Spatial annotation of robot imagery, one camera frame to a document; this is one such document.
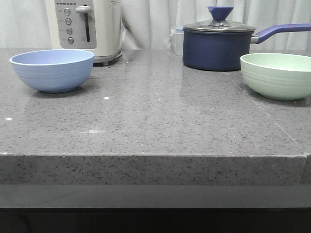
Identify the light blue bowl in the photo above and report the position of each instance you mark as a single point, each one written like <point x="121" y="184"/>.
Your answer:
<point x="53" y="71"/>

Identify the light green bowl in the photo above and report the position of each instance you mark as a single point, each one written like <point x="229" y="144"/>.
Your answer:
<point x="277" y="76"/>

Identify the dark blue saucepan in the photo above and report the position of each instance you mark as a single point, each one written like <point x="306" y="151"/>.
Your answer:
<point x="221" y="51"/>

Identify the clear plastic container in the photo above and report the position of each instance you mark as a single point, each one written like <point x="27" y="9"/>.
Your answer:
<point x="177" y="38"/>

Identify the white curtain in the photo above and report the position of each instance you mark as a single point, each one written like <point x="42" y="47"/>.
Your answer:
<point x="147" y="24"/>

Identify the cream white toaster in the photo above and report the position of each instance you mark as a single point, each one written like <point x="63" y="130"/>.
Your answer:
<point x="92" y="25"/>

